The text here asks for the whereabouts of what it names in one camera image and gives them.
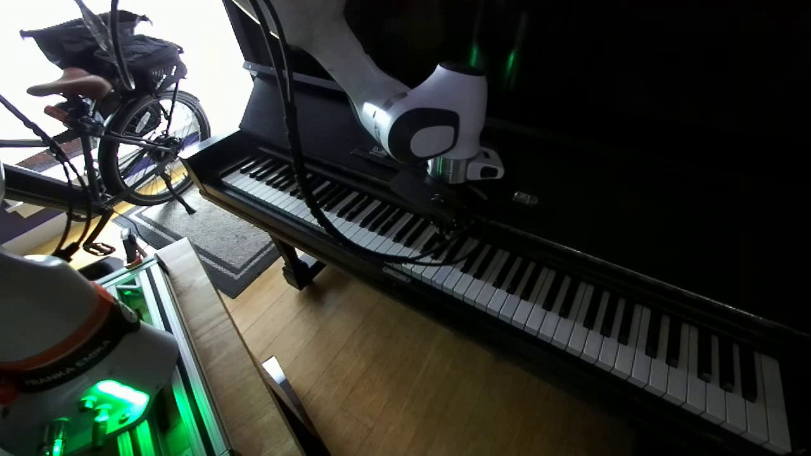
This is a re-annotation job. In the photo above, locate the black piano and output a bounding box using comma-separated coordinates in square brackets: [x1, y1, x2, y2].
[185, 0, 811, 456]

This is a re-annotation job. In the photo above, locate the robot cart with green light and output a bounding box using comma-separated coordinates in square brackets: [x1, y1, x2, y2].
[41, 250, 233, 456]

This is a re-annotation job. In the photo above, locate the black bicycle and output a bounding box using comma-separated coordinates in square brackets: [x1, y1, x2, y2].
[0, 63, 213, 256]

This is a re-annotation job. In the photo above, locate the long wooden bench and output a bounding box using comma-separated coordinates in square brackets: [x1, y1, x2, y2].
[155, 238, 333, 456]

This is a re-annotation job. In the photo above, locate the black bicycle bag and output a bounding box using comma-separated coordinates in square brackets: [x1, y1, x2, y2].
[18, 7, 190, 92]

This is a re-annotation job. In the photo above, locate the grey door mat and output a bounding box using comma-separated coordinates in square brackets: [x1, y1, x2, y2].
[115, 186, 281, 299]

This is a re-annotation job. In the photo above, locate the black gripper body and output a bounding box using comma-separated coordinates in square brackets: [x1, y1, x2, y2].
[418, 172, 487, 228]

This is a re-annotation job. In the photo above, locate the black metal bar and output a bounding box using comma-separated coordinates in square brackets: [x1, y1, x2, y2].
[0, 159, 110, 216]

